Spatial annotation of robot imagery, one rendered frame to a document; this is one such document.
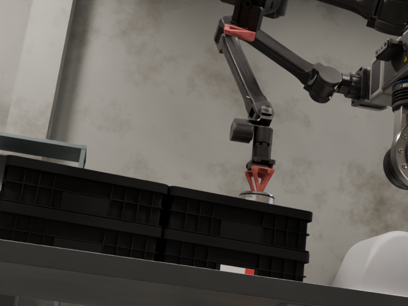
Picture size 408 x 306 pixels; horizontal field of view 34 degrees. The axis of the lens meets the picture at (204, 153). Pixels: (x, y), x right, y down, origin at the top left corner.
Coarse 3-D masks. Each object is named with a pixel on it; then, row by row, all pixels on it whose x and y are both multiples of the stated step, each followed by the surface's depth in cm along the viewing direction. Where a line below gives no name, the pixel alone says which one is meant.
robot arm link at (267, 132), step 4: (252, 124) 199; (256, 124) 200; (256, 128) 199; (260, 128) 198; (264, 128) 198; (268, 128) 198; (256, 132) 198; (260, 132) 198; (264, 132) 197; (268, 132) 198; (272, 132) 199; (252, 136) 198; (256, 136) 198; (260, 136) 197; (264, 136) 197; (268, 136) 198; (272, 136) 199; (256, 140) 198; (260, 140) 197; (264, 140) 197; (268, 140) 197; (260, 144) 197
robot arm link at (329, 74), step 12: (216, 36) 224; (264, 36) 224; (264, 48) 223; (276, 48) 222; (276, 60) 223; (288, 60) 220; (300, 60) 221; (300, 72) 219; (312, 72) 217; (324, 72) 215; (336, 72) 217; (324, 84) 214; (336, 84) 215; (312, 96) 220
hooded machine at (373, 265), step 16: (368, 240) 484; (384, 240) 461; (400, 240) 462; (352, 256) 490; (368, 256) 459; (384, 256) 457; (400, 256) 459; (352, 272) 473; (368, 272) 452; (384, 272) 454; (400, 272) 456; (352, 288) 445; (368, 288) 449; (384, 288) 451; (400, 288) 453
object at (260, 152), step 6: (258, 144) 197; (264, 144) 196; (270, 144) 198; (252, 150) 199; (258, 150) 196; (264, 150) 196; (270, 150) 197; (252, 156) 197; (258, 156) 196; (264, 156) 196; (270, 156) 197; (264, 162) 195; (270, 162) 193; (246, 168) 202
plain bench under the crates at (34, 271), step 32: (0, 256) 121; (32, 256) 122; (64, 256) 123; (96, 256) 124; (0, 288) 224; (32, 288) 199; (64, 288) 179; (96, 288) 163; (128, 288) 149; (160, 288) 137; (192, 288) 128; (224, 288) 127; (256, 288) 128; (288, 288) 129; (320, 288) 130
